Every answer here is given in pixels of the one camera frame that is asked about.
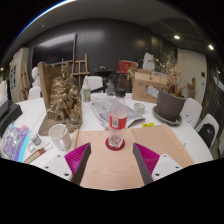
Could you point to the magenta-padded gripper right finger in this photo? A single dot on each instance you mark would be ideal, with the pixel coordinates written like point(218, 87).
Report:
point(146, 160)

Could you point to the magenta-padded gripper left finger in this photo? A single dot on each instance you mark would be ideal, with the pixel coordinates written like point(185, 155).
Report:
point(75, 160)

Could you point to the clear red-label drink bottle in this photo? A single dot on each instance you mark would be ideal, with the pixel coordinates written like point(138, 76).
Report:
point(117, 121)

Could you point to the light wooden drawing board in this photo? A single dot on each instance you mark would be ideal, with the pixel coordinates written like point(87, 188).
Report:
point(166, 143)
point(106, 166)

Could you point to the white ceramic mug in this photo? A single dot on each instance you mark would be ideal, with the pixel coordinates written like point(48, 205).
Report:
point(60, 136)

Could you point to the small yellow flat item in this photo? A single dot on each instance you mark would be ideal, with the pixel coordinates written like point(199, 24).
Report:
point(148, 125)

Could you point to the flat round red coaster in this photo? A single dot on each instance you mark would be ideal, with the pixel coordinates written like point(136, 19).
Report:
point(108, 146)

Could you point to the wooden red-banded brush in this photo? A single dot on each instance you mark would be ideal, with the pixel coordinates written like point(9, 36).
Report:
point(38, 154)

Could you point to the grey plant saucer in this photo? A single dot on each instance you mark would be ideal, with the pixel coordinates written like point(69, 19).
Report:
point(166, 123)

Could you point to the small white-lidded paint jar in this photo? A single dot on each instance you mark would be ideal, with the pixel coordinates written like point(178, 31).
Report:
point(35, 139)

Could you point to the small white cup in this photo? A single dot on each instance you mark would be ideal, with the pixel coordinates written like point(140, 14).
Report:
point(139, 108)

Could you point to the dried plant in grey pot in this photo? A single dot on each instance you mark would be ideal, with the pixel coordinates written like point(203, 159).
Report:
point(170, 106)

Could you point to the colourful purple and cyan print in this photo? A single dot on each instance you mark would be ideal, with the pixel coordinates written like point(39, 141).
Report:
point(15, 143)

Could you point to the golden figure sculpture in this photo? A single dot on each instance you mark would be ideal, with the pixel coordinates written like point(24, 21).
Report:
point(65, 96)

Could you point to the black backpack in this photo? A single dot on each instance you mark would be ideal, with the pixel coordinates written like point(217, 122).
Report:
point(207, 133)

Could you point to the white plastic chair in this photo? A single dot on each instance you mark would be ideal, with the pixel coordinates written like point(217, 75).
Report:
point(191, 110)
point(213, 121)

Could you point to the green-label spray bottle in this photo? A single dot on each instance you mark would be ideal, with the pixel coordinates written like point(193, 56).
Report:
point(86, 93)

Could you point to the brown cardboard box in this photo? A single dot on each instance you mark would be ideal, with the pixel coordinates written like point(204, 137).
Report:
point(141, 86)

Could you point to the clear glass bottle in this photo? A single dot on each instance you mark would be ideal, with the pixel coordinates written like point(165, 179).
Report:
point(110, 89)

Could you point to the black flat boxes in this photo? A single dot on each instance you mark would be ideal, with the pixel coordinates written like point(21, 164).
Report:
point(8, 116)

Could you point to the dark mesh chair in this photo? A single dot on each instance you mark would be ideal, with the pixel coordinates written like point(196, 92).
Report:
point(123, 83)

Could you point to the wooden figure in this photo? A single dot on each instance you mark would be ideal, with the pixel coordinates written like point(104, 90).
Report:
point(192, 88)

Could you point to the wooden easel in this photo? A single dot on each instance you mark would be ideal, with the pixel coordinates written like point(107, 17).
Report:
point(25, 80)
point(86, 66)

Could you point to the white plaster bust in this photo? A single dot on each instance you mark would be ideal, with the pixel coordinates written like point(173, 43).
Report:
point(35, 74)

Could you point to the red box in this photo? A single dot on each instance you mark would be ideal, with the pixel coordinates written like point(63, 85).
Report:
point(126, 66)

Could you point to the white wrapped statue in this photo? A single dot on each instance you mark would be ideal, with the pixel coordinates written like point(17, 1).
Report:
point(148, 61)

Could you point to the white cabinet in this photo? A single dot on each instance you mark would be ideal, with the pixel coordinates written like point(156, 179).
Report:
point(18, 70)

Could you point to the round ceiling spotlights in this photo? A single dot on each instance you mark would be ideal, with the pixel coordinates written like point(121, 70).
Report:
point(176, 37)

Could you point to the long ceiling light panel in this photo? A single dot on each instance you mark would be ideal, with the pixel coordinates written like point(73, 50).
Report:
point(33, 20)

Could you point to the black wall screen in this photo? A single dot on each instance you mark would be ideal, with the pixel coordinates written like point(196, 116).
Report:
point(53, 50)

